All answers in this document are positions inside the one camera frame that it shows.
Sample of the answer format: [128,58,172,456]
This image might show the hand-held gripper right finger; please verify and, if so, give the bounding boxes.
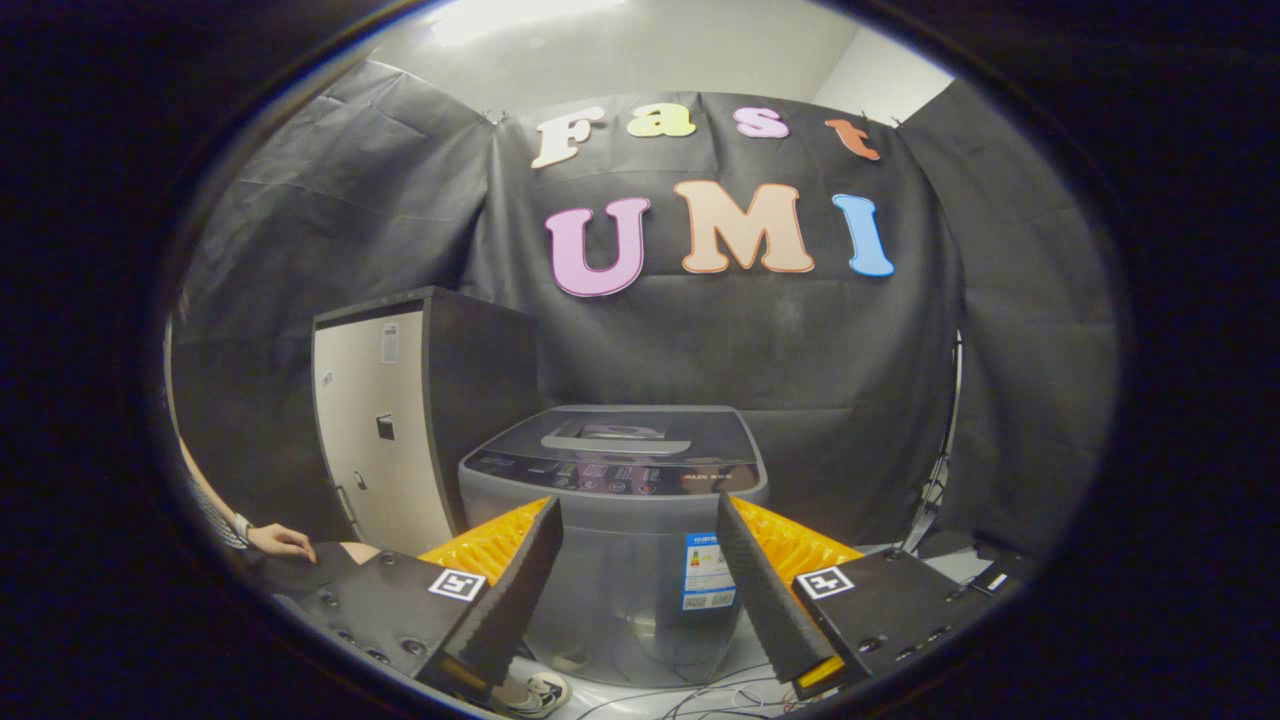
[716,492,1001,701]

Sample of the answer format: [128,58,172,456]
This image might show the grey washing machine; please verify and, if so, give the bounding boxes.
[458,405,771,689]

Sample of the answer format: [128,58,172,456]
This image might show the dark glass washing machine lid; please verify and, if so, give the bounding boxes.
[487,405,761,471]

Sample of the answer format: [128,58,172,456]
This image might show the black backdrop cloth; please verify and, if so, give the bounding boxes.
[170,58,1119,561]

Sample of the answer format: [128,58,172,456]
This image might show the white and black cabinet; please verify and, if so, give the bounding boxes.
[312,287,546,556]

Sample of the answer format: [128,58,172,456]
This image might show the person's dark shorts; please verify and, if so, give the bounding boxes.
[245,545,361,598]

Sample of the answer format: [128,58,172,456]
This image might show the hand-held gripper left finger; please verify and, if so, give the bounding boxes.
[292,497,564,703]

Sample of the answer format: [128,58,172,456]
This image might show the tangle of floor cables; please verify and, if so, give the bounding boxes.
[575,655,811,720]

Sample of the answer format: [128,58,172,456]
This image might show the white and black sneaker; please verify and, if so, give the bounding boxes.
[500,672,571,717]

